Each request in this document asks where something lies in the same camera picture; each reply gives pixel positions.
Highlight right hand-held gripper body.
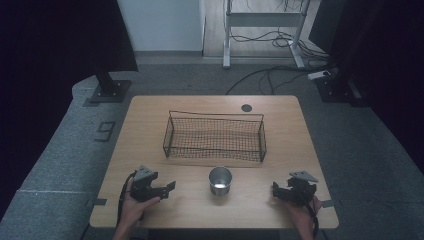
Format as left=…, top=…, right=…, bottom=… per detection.
left=285, top=170, right=320, bottom=206

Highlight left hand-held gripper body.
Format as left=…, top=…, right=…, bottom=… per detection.
left=129, top=164, right=162, bottom=203

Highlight person's right hand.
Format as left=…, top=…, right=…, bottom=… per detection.
left=285, top=195, right=324, bottom=232

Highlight person's left hand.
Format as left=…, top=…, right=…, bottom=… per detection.
left=119, top=181, right=162, bottom=231

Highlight metal cup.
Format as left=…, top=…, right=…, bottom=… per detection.
left=208, top=166, right=233, bottom=197

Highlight white power strip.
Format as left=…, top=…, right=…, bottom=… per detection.
left=306, top=69, right=332, bottom=81

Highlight dark curtain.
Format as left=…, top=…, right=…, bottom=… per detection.
left=0, top=0, right=140, bottom=214
left=307, top=0, right=424, bottom=168

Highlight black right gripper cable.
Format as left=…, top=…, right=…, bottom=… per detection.
left=298, top=186, right=320, bottom=238

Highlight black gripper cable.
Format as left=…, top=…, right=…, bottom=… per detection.
left=298, top=186, right=320, bottom=238
left=115, top=170, right=138, bottom=228

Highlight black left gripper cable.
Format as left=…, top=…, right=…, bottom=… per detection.
left=115, top=170, right=138, bottom=228

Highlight black wire mesh basket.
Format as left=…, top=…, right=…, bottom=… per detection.
left=162, top=110, right=268, bottom=164

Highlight black stand with base plate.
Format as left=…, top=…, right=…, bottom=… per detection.
left=88, top=63, right=132, bottom=104
left=314, top=71, right=364, bottom=105

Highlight black floor cables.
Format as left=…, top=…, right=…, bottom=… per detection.
left=225, top=27, right=336, bottom=96

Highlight white desk frame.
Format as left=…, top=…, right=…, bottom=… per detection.
left=222, top=0, right=312, bottom=70

